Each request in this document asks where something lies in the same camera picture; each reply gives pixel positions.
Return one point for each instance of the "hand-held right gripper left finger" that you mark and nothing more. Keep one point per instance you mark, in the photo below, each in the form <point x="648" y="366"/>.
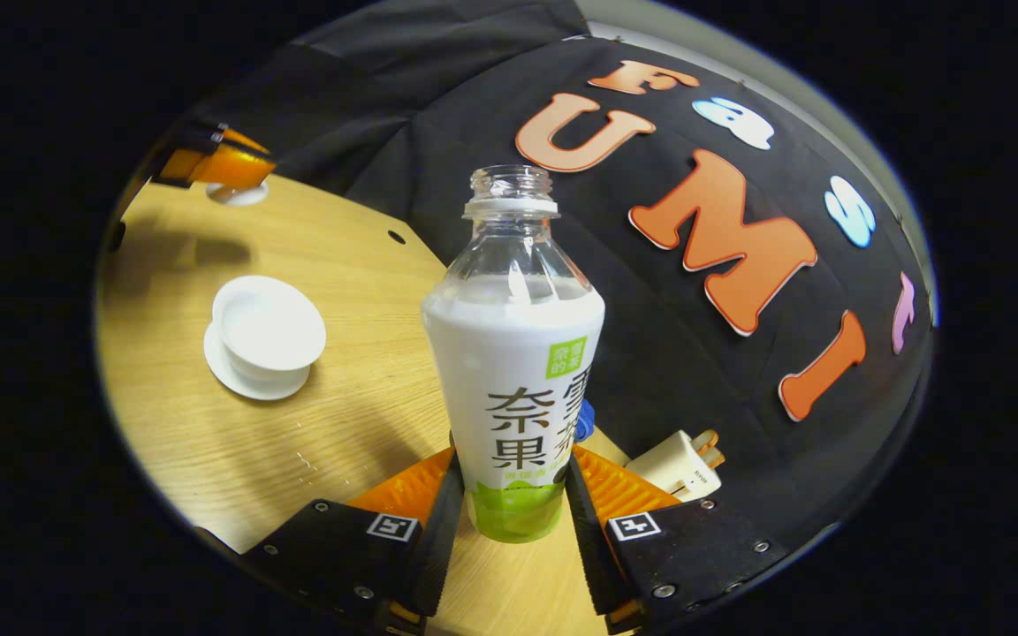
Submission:
<point x="434" y="548"/>

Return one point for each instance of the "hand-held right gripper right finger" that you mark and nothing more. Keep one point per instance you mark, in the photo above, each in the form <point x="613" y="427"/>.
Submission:
<point x="588" y="548"/>

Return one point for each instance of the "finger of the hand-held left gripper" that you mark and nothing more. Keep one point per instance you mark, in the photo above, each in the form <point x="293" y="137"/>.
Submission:
<point x="208" y="132"/>
<point x="226" y="168"/>

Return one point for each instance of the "white teacup lid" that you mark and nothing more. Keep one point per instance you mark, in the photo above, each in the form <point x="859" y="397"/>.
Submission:
<point x="237" y="194"/>

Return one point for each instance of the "white teacup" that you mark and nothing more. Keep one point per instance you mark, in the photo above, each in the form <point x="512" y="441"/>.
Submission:
<point x="270" y="331"/>

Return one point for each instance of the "clear water bottle green label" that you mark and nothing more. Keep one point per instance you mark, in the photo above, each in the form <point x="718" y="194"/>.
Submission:
<point x="513" y="353"/>

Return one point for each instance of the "white toaster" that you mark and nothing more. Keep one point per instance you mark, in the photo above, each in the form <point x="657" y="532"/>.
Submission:
<point x="668" y="464"/>

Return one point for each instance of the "blue folded cloth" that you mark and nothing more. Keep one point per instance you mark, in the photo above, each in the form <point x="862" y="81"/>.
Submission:
<point x="586" y="420"/>

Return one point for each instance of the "brown toast slice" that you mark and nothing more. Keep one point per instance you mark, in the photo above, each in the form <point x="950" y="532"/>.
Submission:
<point x="715" y="457"/>
<point x="706" y="437"/>

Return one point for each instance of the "black backdrop cloth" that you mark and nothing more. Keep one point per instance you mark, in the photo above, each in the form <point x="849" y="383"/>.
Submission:
<point x="668" y="371"/>

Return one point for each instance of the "white saucer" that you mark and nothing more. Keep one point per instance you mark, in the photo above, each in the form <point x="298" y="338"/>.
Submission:
<point x="235" y="375"/>

